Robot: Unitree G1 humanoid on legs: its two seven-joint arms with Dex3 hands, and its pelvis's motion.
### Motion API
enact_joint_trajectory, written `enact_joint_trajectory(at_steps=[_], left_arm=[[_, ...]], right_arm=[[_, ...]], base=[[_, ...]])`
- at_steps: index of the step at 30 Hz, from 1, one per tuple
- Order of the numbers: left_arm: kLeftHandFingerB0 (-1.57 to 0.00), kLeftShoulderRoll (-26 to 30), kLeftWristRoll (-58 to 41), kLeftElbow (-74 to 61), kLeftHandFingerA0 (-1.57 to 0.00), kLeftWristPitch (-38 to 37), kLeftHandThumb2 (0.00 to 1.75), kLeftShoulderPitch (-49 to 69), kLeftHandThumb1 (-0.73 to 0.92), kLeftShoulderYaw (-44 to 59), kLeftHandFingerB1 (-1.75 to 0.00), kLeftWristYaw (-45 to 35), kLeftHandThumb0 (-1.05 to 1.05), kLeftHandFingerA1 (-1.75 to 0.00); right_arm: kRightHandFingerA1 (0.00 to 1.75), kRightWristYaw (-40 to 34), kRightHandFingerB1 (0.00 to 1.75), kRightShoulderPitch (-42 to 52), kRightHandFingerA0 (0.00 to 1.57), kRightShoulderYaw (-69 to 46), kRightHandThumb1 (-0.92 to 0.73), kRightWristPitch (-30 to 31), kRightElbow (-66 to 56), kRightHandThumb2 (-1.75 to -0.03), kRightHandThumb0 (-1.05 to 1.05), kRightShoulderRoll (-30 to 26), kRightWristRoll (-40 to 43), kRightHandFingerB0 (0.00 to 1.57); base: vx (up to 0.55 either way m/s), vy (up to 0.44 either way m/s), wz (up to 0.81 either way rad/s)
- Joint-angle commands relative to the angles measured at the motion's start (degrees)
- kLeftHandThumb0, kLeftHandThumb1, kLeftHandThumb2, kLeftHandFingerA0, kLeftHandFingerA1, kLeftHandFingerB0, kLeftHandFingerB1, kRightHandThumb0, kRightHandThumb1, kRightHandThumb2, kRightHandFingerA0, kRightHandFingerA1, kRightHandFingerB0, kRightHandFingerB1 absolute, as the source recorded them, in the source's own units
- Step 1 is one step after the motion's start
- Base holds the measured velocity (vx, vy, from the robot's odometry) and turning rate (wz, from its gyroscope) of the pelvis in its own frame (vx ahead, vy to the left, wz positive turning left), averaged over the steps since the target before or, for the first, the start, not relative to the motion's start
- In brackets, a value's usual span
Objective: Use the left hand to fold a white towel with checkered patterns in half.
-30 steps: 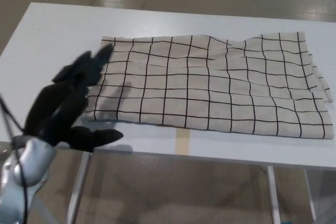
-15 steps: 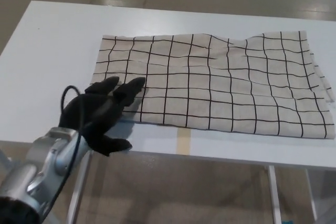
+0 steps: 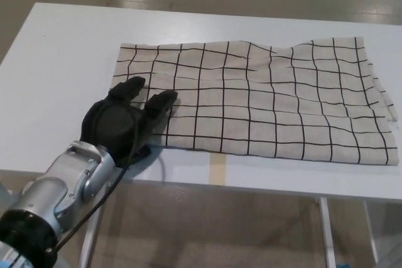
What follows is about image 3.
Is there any white slanted table leg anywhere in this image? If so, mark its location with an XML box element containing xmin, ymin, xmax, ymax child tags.
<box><xmin>78</xmin><ymin>208</ymin><xmax>106</xmax><ymax>268</ymax></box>

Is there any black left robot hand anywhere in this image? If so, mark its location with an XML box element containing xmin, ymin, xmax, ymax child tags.
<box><xmin>79</xmin><ymin>76</ymin><xmax>180</xmax><ymax>169</ymax></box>

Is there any white black checkered towel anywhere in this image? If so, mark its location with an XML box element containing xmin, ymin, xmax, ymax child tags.
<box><xmin>108</xmin><ymin>37</ymin><xmax>400</xmax><ymax>167</ymax></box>

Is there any beige masking tape strip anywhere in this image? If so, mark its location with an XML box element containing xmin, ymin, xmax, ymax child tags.
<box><xmin>209</xmin><ymin>154</ymin><xmax>227</xmax><ymax>185</ymax></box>

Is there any white upright table leg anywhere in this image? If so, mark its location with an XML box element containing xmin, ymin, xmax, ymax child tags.
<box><xmin>319</xmin><ymin>197</ymin><xmax>334</xmax><ymax>268</ymax></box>
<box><xmin>363</xmin><ymin>200</ymin><xmax>380</xmax><ymax>265</ymax></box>

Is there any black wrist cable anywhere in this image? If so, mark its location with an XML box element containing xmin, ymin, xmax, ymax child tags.
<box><xmin>45</xmin><ymin>116</ymin><xmax>141</xmax><ymax>255</ymax></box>

